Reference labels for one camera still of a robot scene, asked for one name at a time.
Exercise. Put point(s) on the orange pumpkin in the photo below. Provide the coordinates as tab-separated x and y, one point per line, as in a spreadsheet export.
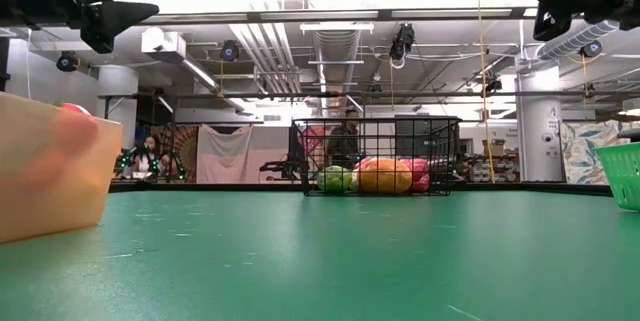
384	176

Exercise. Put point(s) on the red ribbed pumpkin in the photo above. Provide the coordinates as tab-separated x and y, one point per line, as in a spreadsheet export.
361	162

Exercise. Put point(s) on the green yellow ridged gourd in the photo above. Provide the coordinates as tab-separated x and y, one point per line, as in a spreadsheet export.
334	179

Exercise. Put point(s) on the white round pillar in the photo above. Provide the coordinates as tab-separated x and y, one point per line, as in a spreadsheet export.
540	121
117	106

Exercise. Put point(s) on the colourful leaf mural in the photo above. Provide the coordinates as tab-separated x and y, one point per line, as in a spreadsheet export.
595	153

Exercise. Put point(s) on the person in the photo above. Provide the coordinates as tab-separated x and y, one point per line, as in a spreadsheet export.
147	156
345	146

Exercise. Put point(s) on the green plastic basket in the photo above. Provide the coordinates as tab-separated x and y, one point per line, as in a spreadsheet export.
622	176

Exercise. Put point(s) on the white hanging cloth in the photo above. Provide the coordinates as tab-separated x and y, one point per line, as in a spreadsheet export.
225	151

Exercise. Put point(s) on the tan translucent plastic bin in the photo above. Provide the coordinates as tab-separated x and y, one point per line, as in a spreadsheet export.
50	201

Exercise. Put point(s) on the grey metal beam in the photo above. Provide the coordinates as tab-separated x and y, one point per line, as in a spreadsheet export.
325	15

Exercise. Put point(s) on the green table mat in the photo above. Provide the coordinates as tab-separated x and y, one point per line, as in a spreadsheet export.
300	261

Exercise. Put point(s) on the silver ribbed air duct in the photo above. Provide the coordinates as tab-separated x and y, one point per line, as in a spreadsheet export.
575	38
336	51

